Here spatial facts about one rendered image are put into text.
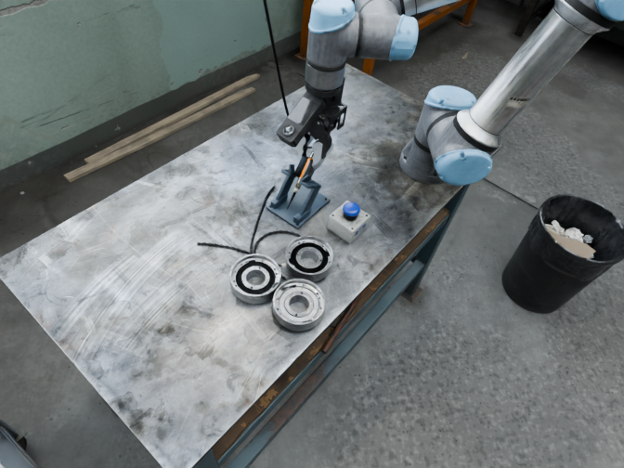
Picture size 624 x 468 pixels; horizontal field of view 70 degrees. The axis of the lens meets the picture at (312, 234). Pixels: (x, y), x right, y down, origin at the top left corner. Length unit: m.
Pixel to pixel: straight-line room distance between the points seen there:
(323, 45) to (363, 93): 0.68
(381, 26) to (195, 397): 0.73
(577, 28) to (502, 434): 1.36
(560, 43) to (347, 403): 1.29
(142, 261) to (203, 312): 0.19
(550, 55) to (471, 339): 1.27
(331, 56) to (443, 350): 1.34
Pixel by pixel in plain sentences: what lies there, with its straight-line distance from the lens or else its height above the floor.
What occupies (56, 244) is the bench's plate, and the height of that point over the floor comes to 0.80.
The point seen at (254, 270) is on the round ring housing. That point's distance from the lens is 0.95.
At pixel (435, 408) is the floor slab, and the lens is 1.80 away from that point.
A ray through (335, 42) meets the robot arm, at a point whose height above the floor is 1.22.
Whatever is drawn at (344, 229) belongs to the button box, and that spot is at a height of 0.83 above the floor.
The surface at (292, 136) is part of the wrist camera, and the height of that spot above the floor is 1.05.
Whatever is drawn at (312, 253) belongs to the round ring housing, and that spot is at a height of 0.82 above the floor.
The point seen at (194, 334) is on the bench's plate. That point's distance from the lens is 0.91.
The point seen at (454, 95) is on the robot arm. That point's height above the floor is 1.03.
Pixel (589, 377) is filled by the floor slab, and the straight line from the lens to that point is 2.14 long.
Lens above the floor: 1.61
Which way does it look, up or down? 50 degrees down
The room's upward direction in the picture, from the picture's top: 8 degrees clockwise
